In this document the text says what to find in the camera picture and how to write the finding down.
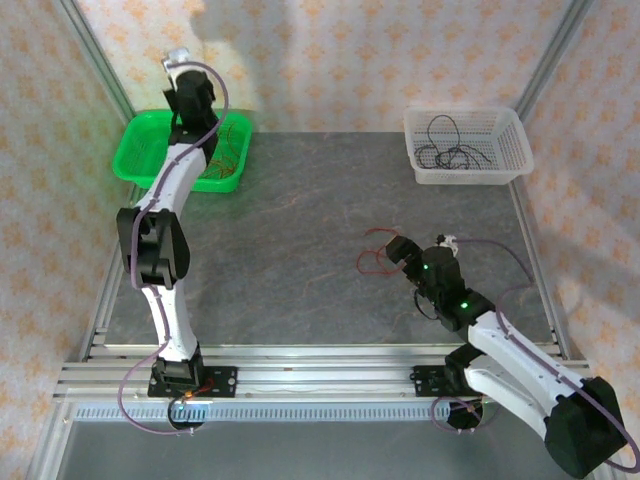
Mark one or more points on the red-brown rubber bands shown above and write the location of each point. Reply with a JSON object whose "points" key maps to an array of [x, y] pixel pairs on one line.
{"points": [[222, 172]]}

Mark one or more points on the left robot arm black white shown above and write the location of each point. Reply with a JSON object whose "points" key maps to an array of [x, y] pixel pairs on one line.
{"points": [[170, 320]]}

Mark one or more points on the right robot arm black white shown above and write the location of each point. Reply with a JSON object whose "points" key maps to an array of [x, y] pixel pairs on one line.
{"points": [[510, 395]]}

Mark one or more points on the green plastic basket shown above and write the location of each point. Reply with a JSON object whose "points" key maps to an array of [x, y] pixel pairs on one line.
{"points": [[135, 150]]}

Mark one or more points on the white plastic basket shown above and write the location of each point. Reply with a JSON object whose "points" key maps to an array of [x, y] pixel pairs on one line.
{"points": [[510, 145]]}

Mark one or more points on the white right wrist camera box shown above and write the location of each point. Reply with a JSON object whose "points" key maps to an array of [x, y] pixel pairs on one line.
{"points": [[449, 242]]}

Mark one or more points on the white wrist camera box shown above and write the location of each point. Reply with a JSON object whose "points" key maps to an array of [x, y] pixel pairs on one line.
{"points": [[449, 242], [175, 59]]}

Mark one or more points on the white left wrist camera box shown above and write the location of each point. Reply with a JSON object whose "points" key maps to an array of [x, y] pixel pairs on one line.
{"points": [[175, 59]]}

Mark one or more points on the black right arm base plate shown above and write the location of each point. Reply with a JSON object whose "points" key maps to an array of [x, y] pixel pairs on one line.
{"points": [[425, 382]]}

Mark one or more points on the aluminium table side rail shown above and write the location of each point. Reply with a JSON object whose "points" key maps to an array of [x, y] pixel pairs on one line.
{"points": [[102, 305], [522, 205]]}

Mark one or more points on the aluminium frame post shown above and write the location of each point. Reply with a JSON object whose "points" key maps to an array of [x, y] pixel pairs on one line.
{"points": [[96, 55], [552, 55]]}

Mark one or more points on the aluminium mounting rail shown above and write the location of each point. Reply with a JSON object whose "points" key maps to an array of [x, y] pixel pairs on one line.
{"points": [[325, 372]]}

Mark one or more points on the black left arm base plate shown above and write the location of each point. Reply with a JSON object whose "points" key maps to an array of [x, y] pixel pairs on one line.
{"points": [[225, 382]]}

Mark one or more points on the aluminium frame leg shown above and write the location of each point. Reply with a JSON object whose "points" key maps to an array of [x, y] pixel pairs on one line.
{"points": [[50, 440]]}

